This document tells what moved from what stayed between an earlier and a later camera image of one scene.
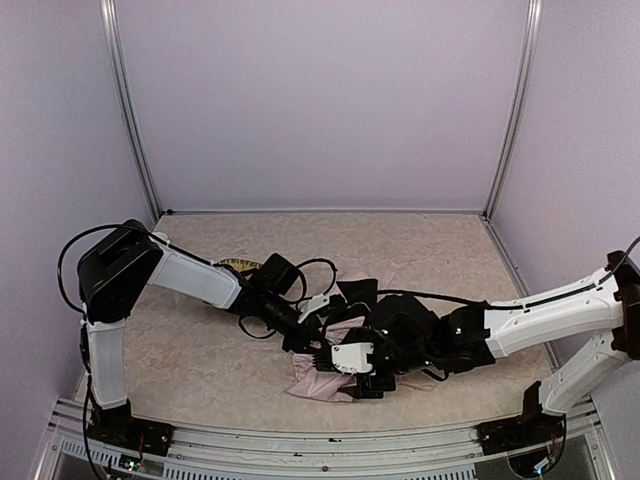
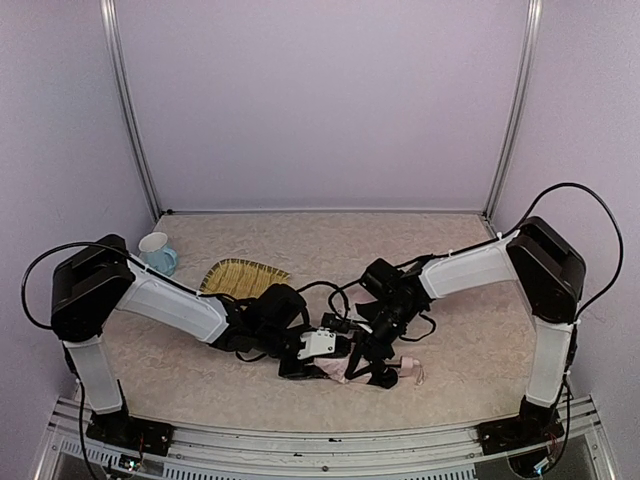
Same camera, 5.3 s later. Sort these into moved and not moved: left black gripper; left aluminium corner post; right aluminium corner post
Moved: left black gripper
Not moved: right aluminium corner post; left aluminium corner post
